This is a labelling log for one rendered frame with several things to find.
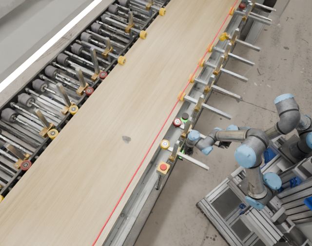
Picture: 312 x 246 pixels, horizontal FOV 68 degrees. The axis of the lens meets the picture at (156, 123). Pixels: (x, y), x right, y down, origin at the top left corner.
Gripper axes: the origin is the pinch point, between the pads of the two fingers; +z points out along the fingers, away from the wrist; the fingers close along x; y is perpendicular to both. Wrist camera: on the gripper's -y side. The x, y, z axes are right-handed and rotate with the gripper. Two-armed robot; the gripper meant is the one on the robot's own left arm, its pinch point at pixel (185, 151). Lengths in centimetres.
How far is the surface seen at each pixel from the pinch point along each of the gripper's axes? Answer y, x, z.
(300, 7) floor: -382, 218, 92
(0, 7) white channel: 44, -56, -149
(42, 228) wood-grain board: 72, -95, 4
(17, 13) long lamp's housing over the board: 39, -57, -144
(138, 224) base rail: 58, -30, 24
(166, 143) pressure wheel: -5.5, -16.3, 3.2
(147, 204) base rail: 42, -25, 24
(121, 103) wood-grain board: -39, -63, 4
